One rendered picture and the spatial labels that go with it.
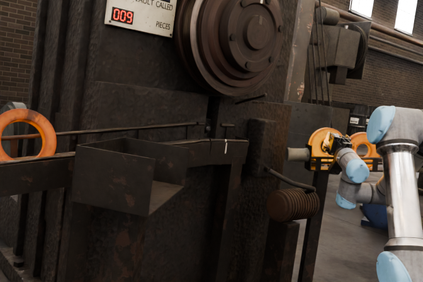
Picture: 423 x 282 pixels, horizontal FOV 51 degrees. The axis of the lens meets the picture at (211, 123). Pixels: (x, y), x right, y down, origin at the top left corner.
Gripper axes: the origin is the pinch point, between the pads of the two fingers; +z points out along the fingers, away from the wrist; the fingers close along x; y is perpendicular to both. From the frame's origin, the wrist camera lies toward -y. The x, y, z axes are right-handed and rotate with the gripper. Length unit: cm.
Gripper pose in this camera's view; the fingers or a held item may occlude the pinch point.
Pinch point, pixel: (327, 141)
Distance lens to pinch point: 193.7
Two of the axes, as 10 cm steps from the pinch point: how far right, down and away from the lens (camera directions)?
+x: -9.9, -1.2, -1.1
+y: 1.5, -9.3, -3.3
